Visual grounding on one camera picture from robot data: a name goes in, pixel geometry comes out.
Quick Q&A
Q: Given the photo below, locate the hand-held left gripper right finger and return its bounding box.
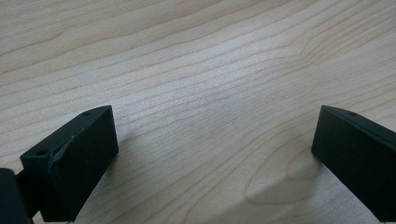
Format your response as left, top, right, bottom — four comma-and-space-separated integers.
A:
310, 105, 396, 223

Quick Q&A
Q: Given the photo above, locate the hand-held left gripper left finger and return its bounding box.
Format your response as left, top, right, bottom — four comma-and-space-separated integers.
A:
20, 105, 120, 223

